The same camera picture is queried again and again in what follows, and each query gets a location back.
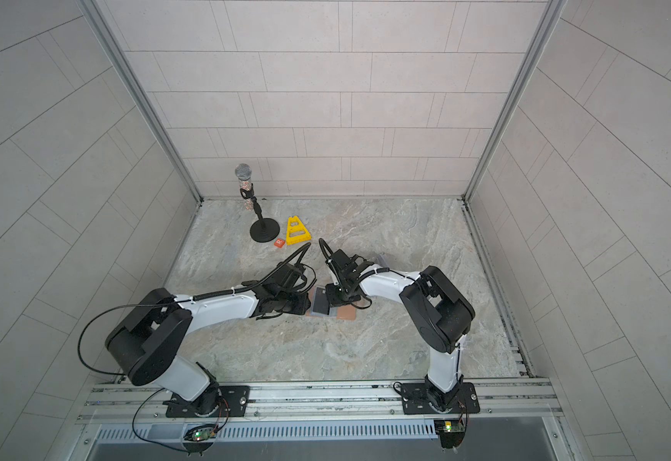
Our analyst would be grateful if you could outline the black VIP credit card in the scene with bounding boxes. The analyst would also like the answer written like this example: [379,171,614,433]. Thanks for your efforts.
[311,286,330,317]

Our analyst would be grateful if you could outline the clear acrylic card stand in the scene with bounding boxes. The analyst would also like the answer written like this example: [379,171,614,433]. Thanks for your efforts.
[374,253,391,268]

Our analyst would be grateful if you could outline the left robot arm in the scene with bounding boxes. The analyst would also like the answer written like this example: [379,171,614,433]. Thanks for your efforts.
[105,262,312,416]

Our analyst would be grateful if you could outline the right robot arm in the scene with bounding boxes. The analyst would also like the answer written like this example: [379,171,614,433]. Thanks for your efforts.
[320,241,476,399]

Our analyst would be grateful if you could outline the yellow triangular plastic block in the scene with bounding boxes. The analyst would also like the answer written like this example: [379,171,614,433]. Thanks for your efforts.
[286,216,312,246]

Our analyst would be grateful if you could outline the microphone on black stand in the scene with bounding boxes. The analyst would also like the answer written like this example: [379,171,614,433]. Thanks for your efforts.
[235,163,280,243]

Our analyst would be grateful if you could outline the left green circuit board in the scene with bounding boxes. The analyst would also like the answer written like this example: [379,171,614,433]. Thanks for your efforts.
[183,424,218,443]

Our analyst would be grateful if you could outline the right circuit board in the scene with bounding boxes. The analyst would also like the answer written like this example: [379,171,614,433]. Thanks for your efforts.
[433,420,466,449]

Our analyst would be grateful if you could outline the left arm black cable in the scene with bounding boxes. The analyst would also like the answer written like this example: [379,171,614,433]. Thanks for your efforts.
[77,241,314,378]

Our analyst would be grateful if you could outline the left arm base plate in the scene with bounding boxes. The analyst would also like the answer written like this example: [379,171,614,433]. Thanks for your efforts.
[163,384,251,418]

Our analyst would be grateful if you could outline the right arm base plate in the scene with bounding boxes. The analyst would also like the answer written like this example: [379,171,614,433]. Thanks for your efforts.
[392,380,481,415]

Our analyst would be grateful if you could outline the aluminium mounting rail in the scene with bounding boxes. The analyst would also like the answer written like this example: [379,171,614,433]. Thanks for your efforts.
[72,378,563,424]

